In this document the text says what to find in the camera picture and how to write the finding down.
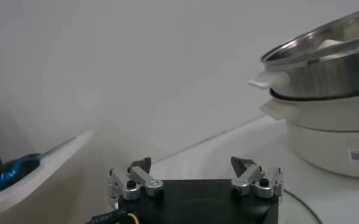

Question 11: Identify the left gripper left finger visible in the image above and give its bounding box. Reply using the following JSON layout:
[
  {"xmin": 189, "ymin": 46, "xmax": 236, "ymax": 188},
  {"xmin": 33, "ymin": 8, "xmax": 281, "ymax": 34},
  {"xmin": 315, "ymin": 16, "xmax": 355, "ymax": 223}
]
[{"xmin": 107, "ymin": 156, "xmax": 165, "ymax": 201}]

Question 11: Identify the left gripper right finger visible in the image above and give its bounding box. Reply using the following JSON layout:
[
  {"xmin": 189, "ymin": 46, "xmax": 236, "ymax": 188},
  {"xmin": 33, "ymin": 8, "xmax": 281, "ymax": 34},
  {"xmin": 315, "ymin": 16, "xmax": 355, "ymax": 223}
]
[{"xmin": 230, "ymin": 156, "xmax": 286, "ymax": 199}]

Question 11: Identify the perforated steel steamer basket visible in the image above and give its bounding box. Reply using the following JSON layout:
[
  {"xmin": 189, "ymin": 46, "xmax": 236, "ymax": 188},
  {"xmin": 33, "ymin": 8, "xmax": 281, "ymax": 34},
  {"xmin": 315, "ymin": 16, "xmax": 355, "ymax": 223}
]
[{"xmin": 248, "ymin": 5, "xmax": 359, "ymax": 102}]

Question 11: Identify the white electric cooking pot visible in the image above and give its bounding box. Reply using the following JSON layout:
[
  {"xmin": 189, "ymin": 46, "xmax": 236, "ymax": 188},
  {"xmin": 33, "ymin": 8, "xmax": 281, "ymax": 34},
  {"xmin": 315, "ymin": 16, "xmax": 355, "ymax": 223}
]
[{"xmin": 259, "ymin": 93, "xmax": 359, "ymax": 180}]

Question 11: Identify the small white side table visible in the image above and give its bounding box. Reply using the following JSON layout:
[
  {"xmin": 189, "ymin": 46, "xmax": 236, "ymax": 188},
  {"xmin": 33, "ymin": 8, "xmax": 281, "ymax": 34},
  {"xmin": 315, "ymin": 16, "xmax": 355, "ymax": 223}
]
[{"xmin": 0, "ymin": 130, "xmax": 94, "ymax": 224}]

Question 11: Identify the blue computer mouse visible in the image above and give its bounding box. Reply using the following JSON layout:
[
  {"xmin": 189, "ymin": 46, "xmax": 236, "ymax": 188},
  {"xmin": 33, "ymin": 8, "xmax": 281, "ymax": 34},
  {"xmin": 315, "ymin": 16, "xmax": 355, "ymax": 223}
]
[{"xmin": 0, "ymin": 153, "xmax": 42, "ymax": 193}]

